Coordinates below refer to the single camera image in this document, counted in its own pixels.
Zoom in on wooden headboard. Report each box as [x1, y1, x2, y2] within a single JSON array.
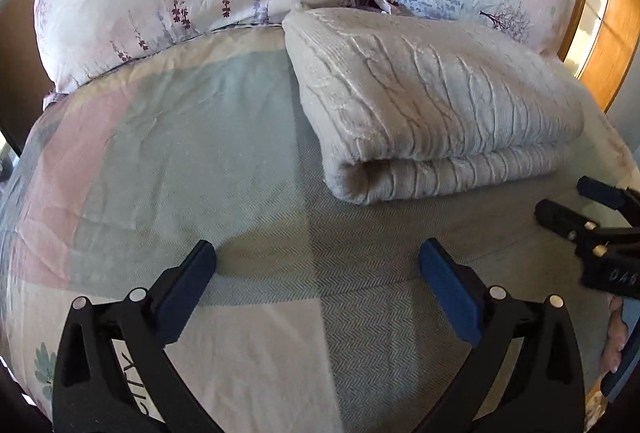
[[557, 0, 640, 115]]

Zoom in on person's right hand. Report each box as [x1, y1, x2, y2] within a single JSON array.
[[600, 295, 632, 375]]

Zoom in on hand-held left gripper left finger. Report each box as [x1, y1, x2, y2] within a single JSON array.
[[52, 240, 218, 433]]

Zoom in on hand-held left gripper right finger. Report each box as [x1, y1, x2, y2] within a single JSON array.
[[418, 237, 586, 433]]

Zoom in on folded grey knit blanket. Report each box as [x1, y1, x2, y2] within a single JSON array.
[[282, 7, 587, 206]]

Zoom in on pastel patchwork bed sheet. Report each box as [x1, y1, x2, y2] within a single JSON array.
[[0, 24, 640, 433]]

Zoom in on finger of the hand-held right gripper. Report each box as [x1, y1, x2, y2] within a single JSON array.
[[534, 198, 614, 260], [577, 176, 640, 215]]

